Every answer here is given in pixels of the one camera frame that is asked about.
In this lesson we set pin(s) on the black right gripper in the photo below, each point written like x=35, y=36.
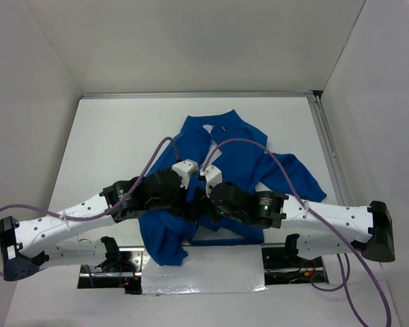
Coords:
x=216, y=214

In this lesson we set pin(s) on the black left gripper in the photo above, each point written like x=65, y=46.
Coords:
x=184, y=210

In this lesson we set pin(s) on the blue jacket white lining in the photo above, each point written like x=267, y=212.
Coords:
x=233, y=146

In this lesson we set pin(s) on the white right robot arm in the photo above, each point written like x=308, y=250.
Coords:
x=332, y=229

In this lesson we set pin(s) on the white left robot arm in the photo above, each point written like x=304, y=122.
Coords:
x=27, y=247

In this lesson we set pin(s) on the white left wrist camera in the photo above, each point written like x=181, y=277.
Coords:
x=185, y=169

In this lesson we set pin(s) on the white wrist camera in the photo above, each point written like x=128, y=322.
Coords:
x=212, y=176
x=185, y=169

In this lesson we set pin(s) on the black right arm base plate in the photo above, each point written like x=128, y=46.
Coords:
x=275, y=258

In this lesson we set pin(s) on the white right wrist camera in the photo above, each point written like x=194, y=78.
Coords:
x=212, y=176

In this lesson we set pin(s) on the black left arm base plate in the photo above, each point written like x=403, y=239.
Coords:
x=129, y=260

